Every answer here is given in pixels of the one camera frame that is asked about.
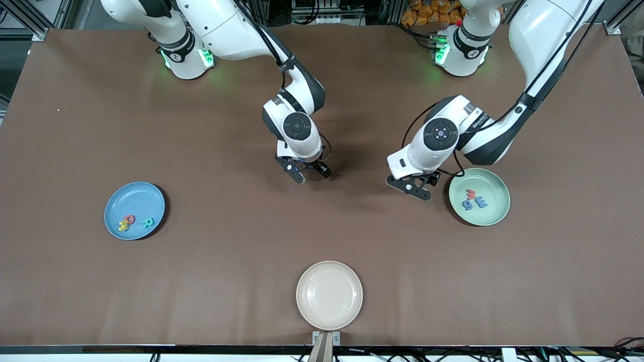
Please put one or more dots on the aluminium frame profile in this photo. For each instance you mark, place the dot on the aluminium frame profile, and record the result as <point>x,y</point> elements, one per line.
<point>40,34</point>
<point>611,27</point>

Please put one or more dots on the yellow foam letter H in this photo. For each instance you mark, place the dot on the yellow foam letter H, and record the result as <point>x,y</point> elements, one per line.
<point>122,227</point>

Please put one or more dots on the orange snack bags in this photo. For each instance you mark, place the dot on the orange snack bags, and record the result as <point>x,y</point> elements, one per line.
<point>422,12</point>

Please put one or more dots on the beige pink plate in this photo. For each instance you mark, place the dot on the beige pink plate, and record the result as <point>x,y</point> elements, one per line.
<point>329,295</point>

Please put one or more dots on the white block at table edge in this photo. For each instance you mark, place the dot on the white block at table edge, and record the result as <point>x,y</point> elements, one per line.
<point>508,355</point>

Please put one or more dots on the teal foam letter R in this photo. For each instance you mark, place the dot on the teal foam letter R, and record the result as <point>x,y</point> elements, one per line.
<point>147,223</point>

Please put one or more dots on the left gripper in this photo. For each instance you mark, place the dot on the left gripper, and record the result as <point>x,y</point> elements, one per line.
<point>435,176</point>

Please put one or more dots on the green plate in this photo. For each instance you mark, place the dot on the green plate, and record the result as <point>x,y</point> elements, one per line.
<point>493,183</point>

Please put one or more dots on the white power strip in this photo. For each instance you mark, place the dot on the white power strip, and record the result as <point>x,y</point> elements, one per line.
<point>236,20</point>

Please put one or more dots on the blue foam letter E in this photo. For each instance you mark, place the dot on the blue foam letter E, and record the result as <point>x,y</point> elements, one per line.
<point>481,203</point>

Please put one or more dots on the red foam letter Q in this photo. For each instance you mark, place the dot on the red foam letter Q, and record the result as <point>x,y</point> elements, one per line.
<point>125,219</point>

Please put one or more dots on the blue foam letter g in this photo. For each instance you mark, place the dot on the blue foam letter g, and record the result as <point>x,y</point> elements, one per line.
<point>471,205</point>

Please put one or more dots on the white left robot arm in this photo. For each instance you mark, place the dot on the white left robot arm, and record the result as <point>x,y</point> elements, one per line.
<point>548,30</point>

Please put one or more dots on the blue plate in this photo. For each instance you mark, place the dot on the blue plate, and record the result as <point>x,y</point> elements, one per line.
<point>141,198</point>

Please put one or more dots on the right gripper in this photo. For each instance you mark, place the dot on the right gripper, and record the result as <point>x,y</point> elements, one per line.
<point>320,167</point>

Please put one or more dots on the metal table bracket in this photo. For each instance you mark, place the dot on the metal table bracket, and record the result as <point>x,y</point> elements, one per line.
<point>316,337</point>

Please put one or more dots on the grey electronics box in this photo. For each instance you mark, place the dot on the grey electronics box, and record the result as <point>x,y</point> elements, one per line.
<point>327,19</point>

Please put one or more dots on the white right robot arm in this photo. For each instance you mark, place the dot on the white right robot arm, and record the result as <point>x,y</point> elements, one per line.
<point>226,25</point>

